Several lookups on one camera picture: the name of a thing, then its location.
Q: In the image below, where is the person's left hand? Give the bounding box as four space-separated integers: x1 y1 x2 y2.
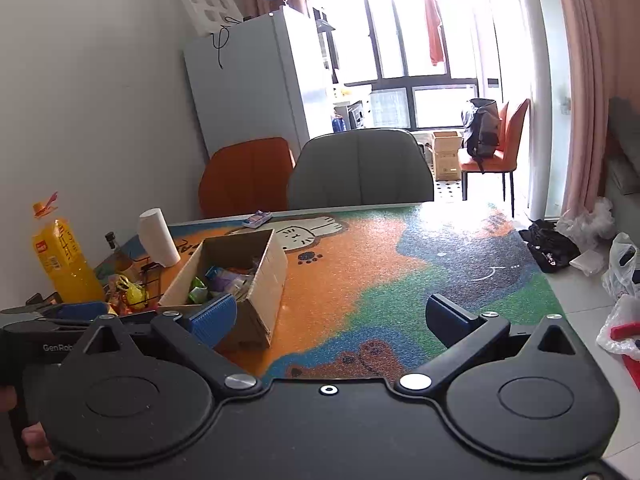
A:
21 421 55 465

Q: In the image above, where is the grey sofa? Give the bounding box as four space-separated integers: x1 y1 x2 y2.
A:
597 97 640 241

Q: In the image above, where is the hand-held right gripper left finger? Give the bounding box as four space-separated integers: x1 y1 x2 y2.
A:
75 292 263 397

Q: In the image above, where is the orange dining chair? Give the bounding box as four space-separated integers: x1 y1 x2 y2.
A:
198 137 296 220

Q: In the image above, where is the dark glass bottle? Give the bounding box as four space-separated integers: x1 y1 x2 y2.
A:
104 231 126 261

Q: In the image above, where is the open cardboard floor box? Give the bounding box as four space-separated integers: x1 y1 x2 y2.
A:
431 131 463 182

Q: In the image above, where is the clear crumpled plastic bag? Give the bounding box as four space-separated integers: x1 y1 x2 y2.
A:
556 196 616 251

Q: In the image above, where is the white paper towel roll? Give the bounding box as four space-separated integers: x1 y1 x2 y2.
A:
137 207 182 268

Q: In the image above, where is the cartoon printed table mat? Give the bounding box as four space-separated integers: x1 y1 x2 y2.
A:
95 202 566 383

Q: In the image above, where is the cluttered white shelf unit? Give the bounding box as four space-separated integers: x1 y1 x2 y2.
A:
312 5 373 136

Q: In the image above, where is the black framed window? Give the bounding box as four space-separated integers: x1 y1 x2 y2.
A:
332 0 501 131

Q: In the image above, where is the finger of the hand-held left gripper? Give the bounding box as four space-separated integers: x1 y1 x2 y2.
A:
0 292 65 317
37 301 118 323

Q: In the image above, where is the black floor bag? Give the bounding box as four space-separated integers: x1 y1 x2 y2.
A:
518 218 581 275

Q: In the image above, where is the yellow-green plastic bag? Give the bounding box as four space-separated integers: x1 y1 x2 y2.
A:
115 275 148 311

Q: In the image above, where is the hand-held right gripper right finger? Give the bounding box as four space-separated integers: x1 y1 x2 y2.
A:
394 294 588 397

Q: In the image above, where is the brown cardboard box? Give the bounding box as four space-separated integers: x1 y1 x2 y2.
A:
157 228 289 351

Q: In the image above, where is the red floor mat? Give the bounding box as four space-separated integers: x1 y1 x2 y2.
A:
620 345 640 376

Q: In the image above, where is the black cable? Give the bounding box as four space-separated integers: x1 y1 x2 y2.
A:
211 16 241 70

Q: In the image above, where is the white refrigerator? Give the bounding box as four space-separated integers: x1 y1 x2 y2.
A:
182 6 336 161

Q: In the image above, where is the grey backpack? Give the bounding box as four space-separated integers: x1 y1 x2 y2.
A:
462 99 502 173

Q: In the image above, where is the white standing air conditioner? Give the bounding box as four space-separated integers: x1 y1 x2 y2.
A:
472 0 506 106

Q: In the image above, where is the black wire rack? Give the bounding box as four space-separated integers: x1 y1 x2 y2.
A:
132 255 166 313

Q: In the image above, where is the grey dining chair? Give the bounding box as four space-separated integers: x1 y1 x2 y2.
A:
287 128 435 210

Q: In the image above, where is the orange chair with black legs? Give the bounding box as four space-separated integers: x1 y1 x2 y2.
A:
497 101 511 148
459 98 532 218

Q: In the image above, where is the hanging orange garment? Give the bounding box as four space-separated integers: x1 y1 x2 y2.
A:
422 0 448 67

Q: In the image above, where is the yellow oil bottle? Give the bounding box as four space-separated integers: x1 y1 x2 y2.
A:
31 191 106 303

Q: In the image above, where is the long pink curtain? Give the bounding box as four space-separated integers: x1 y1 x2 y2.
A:
550 0 640 221

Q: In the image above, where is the white foam container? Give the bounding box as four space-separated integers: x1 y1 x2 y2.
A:
570 250 611 277

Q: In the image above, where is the white bag with black print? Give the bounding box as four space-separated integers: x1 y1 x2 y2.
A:
601 232 640 301

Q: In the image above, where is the pile of snack packets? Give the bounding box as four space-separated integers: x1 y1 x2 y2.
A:
187 262 261 306

